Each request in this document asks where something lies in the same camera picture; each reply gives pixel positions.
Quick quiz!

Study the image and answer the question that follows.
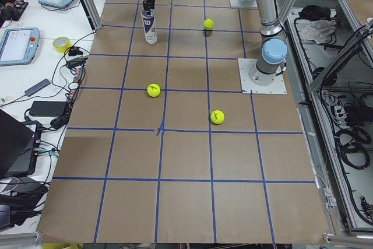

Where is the clear Wilson tennis ball can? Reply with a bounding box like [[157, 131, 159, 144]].
[[142, 9, 158, 44]]

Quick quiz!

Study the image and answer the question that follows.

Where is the tennis ball centre front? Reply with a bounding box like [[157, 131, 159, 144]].
[[203, 19, 214, 30]]

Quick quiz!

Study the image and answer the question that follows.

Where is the tennis ball near gripper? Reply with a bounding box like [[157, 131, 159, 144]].
[[147, 83, 161, 97]]

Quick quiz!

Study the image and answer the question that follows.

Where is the tennis ball left front corner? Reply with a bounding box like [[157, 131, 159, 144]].
[[210, 110, 225, 125]]

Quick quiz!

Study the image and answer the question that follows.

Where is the black usb hub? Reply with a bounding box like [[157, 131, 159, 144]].
[[66, 57, 87, 69]]

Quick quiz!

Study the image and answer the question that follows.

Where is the yellow tape roll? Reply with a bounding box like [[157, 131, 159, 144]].
[[52, 36, 72, 53]]

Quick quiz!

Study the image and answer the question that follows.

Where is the teach pendant near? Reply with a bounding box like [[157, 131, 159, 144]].
[[1, 27, 40, 66]]

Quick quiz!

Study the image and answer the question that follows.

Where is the grey usb dock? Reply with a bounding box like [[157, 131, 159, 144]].
[[24, 79, 51, 97]]

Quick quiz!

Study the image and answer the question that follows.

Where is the black power adapter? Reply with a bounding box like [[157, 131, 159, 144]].
[[29, 101, 68, 117]]

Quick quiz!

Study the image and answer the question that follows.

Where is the white cloth rag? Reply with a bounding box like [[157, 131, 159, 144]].
[[300, 19, 337, 44]]

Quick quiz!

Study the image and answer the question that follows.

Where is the black laptop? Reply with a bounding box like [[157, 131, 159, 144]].
[[1, 111, 41, 179]]

